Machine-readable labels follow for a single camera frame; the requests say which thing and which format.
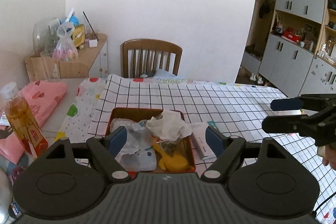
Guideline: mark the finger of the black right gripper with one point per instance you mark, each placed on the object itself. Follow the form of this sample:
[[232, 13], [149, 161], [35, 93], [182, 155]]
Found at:
[[287, 104], [288, 124]]

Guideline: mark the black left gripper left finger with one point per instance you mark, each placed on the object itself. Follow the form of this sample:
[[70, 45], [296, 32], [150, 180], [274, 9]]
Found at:
[[104, 151]]

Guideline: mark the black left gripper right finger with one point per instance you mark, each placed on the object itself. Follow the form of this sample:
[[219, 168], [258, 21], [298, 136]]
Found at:
[[228, 152]]

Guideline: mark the clear plastic bag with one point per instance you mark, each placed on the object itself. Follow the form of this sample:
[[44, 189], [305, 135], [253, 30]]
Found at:
[[137, 155]]

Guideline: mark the white tissue cloth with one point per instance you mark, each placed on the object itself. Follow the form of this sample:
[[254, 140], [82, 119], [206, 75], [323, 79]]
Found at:
[[169, 126]]

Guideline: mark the person's right hand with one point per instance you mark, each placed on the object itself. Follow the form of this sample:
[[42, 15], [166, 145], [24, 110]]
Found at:
[[330, 157]]

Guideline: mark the white black grid tablecloth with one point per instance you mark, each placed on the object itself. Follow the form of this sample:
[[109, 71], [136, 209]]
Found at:
[[233, 109]]

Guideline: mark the polka dot tablecloth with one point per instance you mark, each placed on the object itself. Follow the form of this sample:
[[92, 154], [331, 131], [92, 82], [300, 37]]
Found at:
[[80, 113]]

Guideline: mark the red box on cabinet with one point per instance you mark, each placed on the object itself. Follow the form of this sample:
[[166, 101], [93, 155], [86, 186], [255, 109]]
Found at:
[[289, 34]]

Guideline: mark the pink folded cloth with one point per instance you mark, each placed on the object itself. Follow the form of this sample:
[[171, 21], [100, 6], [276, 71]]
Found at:
[[42, 97]]

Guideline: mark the amber drink bottle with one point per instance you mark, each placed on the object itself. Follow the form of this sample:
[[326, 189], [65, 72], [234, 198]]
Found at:
[[22, 121]]

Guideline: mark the blue cushion on chair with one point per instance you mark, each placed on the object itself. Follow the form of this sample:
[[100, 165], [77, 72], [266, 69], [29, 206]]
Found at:
[[165, 75]]

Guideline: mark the wooden sideboard cabinet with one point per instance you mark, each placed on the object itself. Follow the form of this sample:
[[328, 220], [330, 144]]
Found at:
[[93, 62]]

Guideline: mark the cardboard box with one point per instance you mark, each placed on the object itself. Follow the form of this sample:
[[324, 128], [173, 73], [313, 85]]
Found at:
[[47, 68]]

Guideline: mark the clear bag with pink items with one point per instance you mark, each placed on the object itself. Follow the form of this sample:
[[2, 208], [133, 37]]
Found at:
[[65, 49]]

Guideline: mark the small white box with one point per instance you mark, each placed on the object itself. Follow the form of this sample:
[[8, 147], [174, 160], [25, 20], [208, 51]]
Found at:
[[93, 43]]

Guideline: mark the wooden dining chair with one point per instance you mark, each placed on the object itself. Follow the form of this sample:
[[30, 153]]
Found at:
[[146, 56]]

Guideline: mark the yellow alarm clock toy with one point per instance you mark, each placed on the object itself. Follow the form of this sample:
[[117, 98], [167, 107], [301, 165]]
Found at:
[[78, 36]]

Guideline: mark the clear glass jar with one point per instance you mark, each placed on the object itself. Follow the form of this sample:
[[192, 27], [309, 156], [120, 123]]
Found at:
[[44, 35]]

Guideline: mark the grey wooden wall cabinet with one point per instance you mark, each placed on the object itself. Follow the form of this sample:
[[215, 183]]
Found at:
[[293, 67]]

